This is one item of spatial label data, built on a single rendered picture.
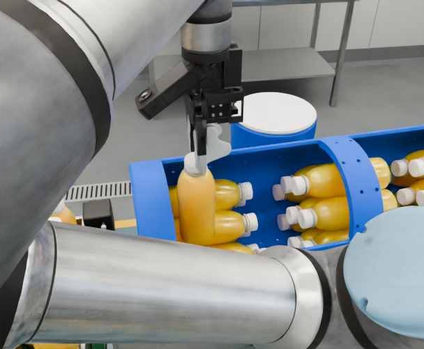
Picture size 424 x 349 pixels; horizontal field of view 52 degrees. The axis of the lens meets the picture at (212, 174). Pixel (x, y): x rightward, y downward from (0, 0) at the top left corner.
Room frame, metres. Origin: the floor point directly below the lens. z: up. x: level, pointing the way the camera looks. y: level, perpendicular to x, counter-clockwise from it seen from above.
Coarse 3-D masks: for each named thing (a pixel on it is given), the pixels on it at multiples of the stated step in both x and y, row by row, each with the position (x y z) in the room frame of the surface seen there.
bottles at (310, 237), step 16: (400, 176) 0.86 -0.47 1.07; (272, 192) 0.82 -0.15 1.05; (400, 192) 0.79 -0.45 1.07; (416, 192) 0.78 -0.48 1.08; (288, 208) 0.73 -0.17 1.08; (304, 208) 0.72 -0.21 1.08; (176, 224) 0.65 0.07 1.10; (224, 224) 0.66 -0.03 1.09; (240, 224) 0.67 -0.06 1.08; (256, 224) 0.68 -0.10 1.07; (288, 224) 0.75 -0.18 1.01; (224, 240) 0.65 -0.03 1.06; (288, 240) 0.70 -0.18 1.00; (304, 240) 0.69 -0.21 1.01; (320, 240) 0.64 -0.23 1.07; (336, 240) 0.63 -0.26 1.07
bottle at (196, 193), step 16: (192, 176) 0.59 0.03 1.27; (208, 176) 0.60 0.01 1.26; (192, 192) 0.58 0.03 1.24; (208, 192) 0.59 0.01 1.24; (192, 208) 0.58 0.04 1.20; (208, 208) 0.59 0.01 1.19; (192, 224) 0.59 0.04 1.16; (208, 224) 0.60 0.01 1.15; (192, 240) 0.60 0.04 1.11; (208, 240) 0.60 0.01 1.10
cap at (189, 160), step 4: (192, 152) 0.62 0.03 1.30; (188, 156) 0.61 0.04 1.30; (192, 156) 0.61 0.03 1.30; (184, 160) 0.60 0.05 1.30; (188, 160) 0.60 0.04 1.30; (192, 160) 0.60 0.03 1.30; (184, 164) 0.60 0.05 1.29; (188, 164) 0.59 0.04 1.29; (192, 164) 0.59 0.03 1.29; (188, 168) 0.59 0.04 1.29; (192, 168) 0.59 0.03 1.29; (196, 168) 0.59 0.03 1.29; (192, 172) 0.59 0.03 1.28; (196, 172) 0.59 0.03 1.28
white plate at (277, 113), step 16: (256, 96) 1.37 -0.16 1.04; (272, 96) 1.37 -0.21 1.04; (288, 96) 1.37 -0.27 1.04; (240, 112) 1.26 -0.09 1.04; (256, 112) 1.26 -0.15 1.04; (272, 112) 1.26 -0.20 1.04; (288, 112) 1.26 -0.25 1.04; (304, 112) 1.26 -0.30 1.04; (256, 128) 1.15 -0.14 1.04; (272, 128) 1.15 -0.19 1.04; (288, 128) 1.15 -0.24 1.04; (304, 128) 1.16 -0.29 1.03
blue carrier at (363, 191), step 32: (416, 128) 0.84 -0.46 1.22; (160, 160) 0.71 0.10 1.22; (224, 160) 0.80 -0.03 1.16; (256, 160) 0.83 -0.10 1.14; (288, 160) 0.86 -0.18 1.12; (320, 160) 0.88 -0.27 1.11; (352, 160) 0.70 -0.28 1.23; (160, 192) 0.60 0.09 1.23; (256, 192) 0.83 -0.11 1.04; (352, 192) 0.64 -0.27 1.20; (160, 224) 0.55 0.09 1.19; (352, 224) 0.61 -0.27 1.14
